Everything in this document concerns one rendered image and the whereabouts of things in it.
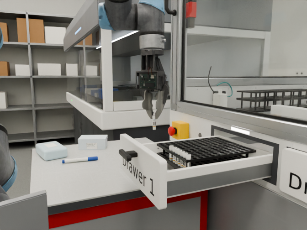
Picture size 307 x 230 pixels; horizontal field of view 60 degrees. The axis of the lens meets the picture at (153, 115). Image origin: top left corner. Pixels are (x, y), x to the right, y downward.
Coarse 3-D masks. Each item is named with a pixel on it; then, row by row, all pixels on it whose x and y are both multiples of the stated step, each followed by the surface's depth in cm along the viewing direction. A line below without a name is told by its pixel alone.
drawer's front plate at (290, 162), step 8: (288, 152) 64; (296, 152) 62; (304, 152) 61; (288, 160) 64; (296, 160) 62; (304, 160) 60; (288, 168) 64; (296, 168) 62; (304, 168) 60; (280, 176) 66; (288, 176) 64; (304, 176) 60; (280, 184) 67; (288, 184) 64; (296, 184) 62; (304, 184) 60; (288, 192) 64; (296, 192) 62; (304, 200) 61
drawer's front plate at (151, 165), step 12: (120, 144) 81; (132, 144) 71; (120, 156) 82; (144, 156) 63; (156, 156) 59; (132, 168) 72; (144, 168) 63; (156, 168) 57; (132, 180) 72; (144, 180) 64; (156, 180) 57; (144, 192) 64; (156, 192) 58; (156, 204) 58
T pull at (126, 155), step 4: (120, 152) 69; (124, 152) 67; (128, 152) 67; (132, 152) 67; (136, 152) 67; (124, 156) 66; (128, 156) 64; (132, 156) 67; (136, 156) 67; (128, 160) 64
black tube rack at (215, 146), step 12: (168, 144) 80; (180, 144) 80; (192, 144) 80; (204, 144) 80; (216, 144) 80; (228, 144) 80; (168, 156) 77; (192, 156) 68; (204, 156) 68; (216, 156) 68; (228, 156) 70; (240, 156) 78
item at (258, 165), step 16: (144, 144) 82; (240, 144) 84; (240, 160) 67; (256, 160) 69; (272, 160) 71; (176, 176) 59; (192, 176) 61; (208, 176) 63; (224, 176) 65; (240, 176) 67; (256, 176) 69; (176, 192) 60; (192, 192) 62
